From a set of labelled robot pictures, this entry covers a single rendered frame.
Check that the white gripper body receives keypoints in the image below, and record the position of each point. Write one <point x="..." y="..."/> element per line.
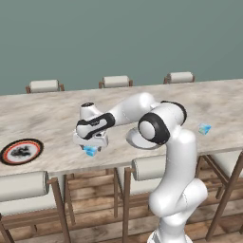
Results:
<point x="95" y="142"/>

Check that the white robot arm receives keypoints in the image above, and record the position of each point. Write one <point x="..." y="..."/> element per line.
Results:
<point x="172" y="164"/>

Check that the blue yogurt container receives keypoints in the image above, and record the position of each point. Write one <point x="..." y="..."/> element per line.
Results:
<point x="204" y="128"/>
<point x="91" y="151"/>

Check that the black orange patterned plate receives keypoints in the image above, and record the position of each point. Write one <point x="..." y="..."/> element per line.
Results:
<point x="21" y="152"/>

